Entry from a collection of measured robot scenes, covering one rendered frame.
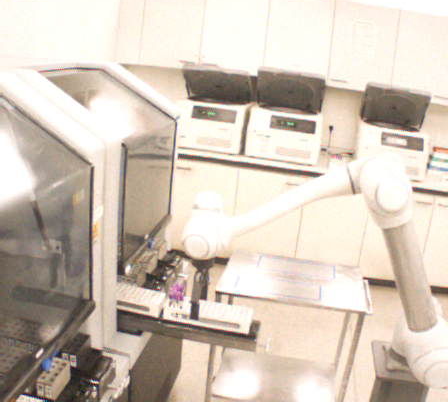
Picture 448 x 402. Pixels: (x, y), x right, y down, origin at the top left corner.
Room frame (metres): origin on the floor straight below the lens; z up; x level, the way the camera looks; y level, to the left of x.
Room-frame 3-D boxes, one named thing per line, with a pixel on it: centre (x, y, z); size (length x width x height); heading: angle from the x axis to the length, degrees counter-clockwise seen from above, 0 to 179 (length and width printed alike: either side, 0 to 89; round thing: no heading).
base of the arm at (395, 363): (1.62, -0.74, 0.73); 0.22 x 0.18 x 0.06; 172
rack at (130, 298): (1.66, 0.34, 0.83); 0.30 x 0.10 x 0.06; 82
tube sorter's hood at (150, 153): (1.91, 0.53, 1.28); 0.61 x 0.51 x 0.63; 172
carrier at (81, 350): (1.26, 0.38, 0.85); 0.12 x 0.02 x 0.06; 172
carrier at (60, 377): (1.10, 0.40, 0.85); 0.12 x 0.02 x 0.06; 173
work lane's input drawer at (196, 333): (1.63, 0.16, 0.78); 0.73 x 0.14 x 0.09; 82
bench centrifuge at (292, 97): (4.18, -0.39, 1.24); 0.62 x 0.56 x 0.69; 172
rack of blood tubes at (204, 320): (1.61, 0.03, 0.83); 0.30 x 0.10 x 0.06; 82
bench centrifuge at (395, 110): (4.06, -1.24, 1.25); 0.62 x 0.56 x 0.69; 172
